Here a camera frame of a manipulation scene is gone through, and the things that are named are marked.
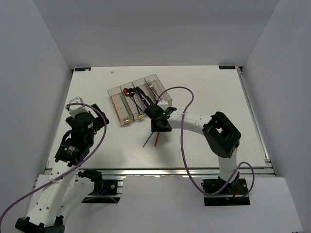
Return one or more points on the black knife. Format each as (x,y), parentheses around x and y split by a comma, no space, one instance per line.
(144,95)

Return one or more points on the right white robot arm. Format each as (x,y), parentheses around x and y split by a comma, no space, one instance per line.
(222,136)

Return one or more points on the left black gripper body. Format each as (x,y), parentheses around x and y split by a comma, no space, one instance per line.
(98,123)

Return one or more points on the fork with pink handle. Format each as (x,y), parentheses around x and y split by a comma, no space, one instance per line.
(157,88)

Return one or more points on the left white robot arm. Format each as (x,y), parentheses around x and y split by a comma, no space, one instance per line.
(55,204)

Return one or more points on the right blue table label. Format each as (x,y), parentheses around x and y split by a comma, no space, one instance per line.
(226,67)

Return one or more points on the fork with dark handle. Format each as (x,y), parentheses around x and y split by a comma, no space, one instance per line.
(152,88)

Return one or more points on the blue table label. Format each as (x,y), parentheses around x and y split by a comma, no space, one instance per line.
(226,67)
(82,69)

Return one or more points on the long orange chopstick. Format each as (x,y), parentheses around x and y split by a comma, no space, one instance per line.
(115,108)

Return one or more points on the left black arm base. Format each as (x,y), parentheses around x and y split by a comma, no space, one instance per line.
(105,190)

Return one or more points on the black spoon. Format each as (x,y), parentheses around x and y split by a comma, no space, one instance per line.
(131,95)

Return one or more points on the aluminium table rail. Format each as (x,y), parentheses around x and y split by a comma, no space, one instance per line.
(268,170)

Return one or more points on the gold spoon purple handle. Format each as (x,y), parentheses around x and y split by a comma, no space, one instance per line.
(125,91)

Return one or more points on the iridescent blue knife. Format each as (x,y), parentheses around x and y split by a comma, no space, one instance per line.
(144,101)

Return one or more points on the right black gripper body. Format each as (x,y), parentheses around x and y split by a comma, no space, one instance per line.
(155,127)

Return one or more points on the left blue table label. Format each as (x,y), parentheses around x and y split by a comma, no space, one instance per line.
(82,69)

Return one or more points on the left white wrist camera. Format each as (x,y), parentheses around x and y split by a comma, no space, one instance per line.
(74,107)

